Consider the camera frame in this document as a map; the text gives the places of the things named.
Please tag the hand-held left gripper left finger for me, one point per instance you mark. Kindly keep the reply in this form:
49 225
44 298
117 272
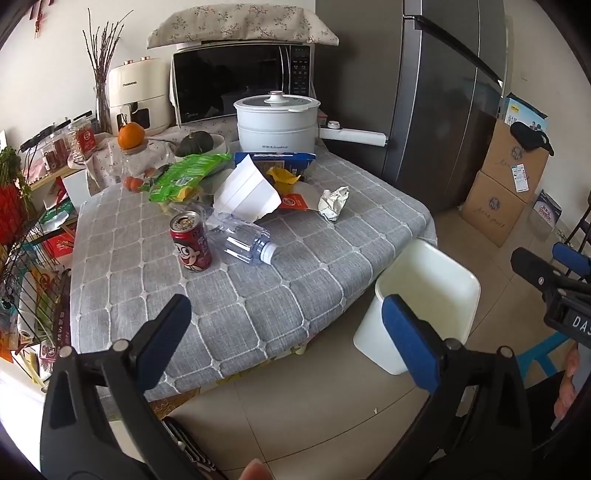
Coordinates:
166 337

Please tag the white paper box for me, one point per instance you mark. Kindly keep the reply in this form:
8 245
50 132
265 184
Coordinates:
76 187

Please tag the paper ball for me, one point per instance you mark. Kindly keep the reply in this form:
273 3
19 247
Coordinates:
334 203

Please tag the white plastic bin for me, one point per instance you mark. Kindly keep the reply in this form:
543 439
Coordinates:
429 286

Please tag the blue plastic stool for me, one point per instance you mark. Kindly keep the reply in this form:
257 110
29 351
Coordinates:
542 353

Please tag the grey checked tablecloth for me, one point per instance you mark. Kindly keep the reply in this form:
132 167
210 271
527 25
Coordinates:
277 300

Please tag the dark striped cloth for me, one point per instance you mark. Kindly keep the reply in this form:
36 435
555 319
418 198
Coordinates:
189 447

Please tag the small blue printed box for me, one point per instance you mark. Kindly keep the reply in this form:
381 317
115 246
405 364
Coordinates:
547 210

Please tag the black cap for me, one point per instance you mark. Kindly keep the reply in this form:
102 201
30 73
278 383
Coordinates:
531 136

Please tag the glass vase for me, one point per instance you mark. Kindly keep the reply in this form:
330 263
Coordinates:
101 110

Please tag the small orange fruit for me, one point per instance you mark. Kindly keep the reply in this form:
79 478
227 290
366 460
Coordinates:
134 183

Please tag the red drink can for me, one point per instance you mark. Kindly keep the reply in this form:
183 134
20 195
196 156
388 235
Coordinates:
191 244

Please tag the clear plastic bottle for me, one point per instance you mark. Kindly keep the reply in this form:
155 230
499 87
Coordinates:
240 242

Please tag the green snack bag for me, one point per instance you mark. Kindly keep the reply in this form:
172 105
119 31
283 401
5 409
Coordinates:
184 175

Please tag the red and green ornament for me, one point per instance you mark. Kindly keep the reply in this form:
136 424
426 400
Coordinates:
11 198

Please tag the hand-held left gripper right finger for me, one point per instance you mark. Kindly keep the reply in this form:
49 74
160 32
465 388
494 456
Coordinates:
406 341

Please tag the person's right hand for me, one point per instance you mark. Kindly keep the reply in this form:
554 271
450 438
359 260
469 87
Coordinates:
569 383

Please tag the white pot lid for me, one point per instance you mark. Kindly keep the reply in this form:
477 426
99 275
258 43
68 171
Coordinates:
277 102

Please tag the floral cushion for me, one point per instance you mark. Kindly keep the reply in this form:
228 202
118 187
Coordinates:
240 23

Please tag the white electric pot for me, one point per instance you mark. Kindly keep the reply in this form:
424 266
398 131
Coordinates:
272 131

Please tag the black microwave oven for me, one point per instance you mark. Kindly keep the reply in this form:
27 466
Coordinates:
226 83

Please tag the floral table cloth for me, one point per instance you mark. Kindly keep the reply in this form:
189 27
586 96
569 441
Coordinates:
104 161

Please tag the orange and white carton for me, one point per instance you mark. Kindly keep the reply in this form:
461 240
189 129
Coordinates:
304 198

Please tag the blue cardboard box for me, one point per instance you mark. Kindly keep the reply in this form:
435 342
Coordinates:
286 159

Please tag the white bowl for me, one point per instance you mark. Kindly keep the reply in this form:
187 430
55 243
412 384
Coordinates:
220 144

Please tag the white air fryer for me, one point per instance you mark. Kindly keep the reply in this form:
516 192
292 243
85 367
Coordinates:
138 92

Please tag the blue and white box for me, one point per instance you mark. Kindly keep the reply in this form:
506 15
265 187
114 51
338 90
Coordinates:
526 108

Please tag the black chair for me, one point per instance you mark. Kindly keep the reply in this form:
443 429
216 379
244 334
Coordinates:
577 226

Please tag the grey refrigerator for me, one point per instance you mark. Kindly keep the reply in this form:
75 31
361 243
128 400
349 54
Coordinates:
425 92

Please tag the yellow wrapper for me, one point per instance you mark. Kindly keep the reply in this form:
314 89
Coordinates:
282 177

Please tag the white paper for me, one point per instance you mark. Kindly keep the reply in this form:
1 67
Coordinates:
247 191

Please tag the green pumpkin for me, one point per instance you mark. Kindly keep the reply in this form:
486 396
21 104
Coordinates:
191 144

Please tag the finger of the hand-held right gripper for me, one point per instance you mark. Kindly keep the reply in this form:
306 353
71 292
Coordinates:
570 258
531 267

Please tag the dried branches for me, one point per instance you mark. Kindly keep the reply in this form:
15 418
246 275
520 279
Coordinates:
104 55

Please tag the person's left hand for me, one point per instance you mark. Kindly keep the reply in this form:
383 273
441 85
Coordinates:
256 471

